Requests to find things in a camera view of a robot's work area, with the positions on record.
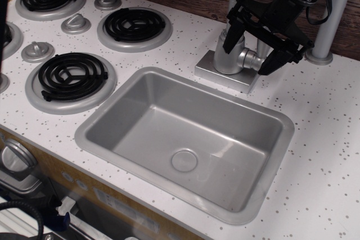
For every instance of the silver stove knob edge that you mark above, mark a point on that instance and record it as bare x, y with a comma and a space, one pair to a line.
5, 82

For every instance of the left edge stove burner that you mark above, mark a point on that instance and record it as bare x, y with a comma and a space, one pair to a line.
13, 39

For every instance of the silver stove knob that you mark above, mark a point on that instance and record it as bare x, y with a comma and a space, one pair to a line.
37, 52
76, 24
107, 5

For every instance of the silver right support post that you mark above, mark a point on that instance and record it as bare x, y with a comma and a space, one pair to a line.
320, 54

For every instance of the silver oven dial knob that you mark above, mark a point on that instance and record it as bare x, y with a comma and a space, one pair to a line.
16, 160

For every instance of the silver stove knob front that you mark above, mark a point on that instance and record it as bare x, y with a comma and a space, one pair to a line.
37, 52

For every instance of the silver stove knob middle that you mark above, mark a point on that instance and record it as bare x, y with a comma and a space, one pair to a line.
76, 24

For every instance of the silver toy faucet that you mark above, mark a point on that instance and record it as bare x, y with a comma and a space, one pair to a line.
231, 64

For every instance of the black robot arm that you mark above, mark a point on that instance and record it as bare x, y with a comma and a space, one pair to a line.
274, 24

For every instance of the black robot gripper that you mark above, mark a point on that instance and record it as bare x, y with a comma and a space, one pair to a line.
275, 24

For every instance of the silver stove knob back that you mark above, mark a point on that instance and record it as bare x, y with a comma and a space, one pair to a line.
107, 5

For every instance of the silver faucet lever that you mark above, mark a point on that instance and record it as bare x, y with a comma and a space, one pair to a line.
260, 54

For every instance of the back left stove burner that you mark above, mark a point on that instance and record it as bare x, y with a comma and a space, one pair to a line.
47, 10

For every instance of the front right stove burner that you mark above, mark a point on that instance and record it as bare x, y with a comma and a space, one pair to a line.
70, 83

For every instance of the grey toy sink basin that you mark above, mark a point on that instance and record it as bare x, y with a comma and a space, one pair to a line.
212, 150

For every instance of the back right stove burner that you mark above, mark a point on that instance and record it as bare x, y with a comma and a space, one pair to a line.
134, 29

